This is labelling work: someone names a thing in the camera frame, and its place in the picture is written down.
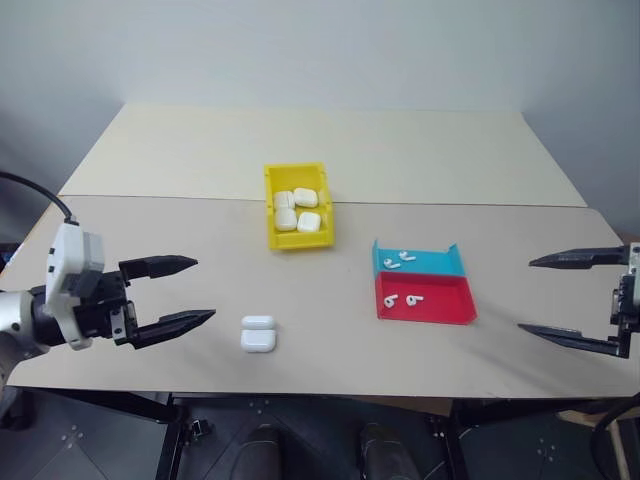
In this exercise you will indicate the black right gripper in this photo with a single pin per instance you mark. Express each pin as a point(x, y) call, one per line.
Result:
point(620, 310)

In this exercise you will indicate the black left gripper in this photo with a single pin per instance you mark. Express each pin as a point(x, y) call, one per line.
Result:
point(100, 310)

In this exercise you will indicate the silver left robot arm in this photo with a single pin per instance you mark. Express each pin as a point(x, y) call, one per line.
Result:
point(15, 310)

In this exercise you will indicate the open white charging case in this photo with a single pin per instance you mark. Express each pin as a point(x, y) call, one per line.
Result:
point(258, 337)

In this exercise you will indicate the yellow plastic bin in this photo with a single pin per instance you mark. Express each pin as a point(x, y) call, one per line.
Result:
point(272, 235)

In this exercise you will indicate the closed white charging case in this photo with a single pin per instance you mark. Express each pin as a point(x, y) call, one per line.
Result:
point(308, 222)
point(284, 200)
point(305, 197)
point(286, 220)

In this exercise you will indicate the red plastic tray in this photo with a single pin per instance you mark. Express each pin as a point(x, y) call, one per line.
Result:
point(440, 295)

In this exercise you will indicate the blue plastic tray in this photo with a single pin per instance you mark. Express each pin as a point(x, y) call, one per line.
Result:
point(435, 262)

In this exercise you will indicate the dark rounded shape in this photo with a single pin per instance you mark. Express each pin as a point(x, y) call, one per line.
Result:
point(261, 450)
point(381, 450)

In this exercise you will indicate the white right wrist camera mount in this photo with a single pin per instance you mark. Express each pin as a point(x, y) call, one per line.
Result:
point(636, 285)

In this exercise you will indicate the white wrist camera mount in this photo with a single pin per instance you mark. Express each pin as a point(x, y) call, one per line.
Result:
point(65, 250)
point(636, 285)

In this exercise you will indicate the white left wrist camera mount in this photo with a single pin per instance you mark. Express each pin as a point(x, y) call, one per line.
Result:
point(65, 250)

